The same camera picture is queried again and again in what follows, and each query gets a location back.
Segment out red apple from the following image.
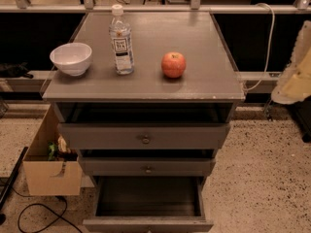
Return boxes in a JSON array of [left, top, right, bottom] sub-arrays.
[[161, 52, 186, 79]]

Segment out white bowl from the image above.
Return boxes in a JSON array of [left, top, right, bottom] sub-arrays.
[[50, 43, 92, 76]]

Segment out black object on ledge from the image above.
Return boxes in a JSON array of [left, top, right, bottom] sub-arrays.
[[0, 62, 33, 79]]

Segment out items inside cardboard box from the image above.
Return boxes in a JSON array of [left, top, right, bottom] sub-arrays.
[[48, 135, 78, 161]]

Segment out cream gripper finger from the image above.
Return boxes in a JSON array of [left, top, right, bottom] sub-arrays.
[[271, 50, 311, 105], [291, 20, 311, 67]]

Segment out black bar on floor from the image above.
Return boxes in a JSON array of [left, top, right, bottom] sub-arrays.
[[0, 147, 28, 211]]

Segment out white hanging cable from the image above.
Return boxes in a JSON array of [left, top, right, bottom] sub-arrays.
[[242, 2, 276, 93]]

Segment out grey drawer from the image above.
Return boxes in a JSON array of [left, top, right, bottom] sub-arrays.
[[83, 177, 213, 233], [58, 123, 230, 150], [79, 157, 215, 177]]

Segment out metal window rail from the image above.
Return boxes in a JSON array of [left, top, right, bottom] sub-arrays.
[[0, 4, 311, 15]]

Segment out grey drawer cabinet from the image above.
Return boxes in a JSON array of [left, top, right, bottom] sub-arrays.
[[44, 12, 244, 186]]

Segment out grey top drawer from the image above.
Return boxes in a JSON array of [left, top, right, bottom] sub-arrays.
[[58, 123, 230, 150]]

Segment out clear plastic water bottle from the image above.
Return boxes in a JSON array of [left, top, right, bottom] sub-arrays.
[[109, 4, 134, 75]]

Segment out cardboard box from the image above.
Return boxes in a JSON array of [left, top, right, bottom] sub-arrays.
[[23, 108, 82, 196]]

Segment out black floor cable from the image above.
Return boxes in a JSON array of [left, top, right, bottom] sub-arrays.
[[0, 178, 84, 233]]

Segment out grey middle drawer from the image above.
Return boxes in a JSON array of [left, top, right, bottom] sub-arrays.
[[79, 157, 215, 177]]

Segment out grey bottom drawer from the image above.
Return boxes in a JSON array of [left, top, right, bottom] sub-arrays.
[[83, 177, 213, 233]]

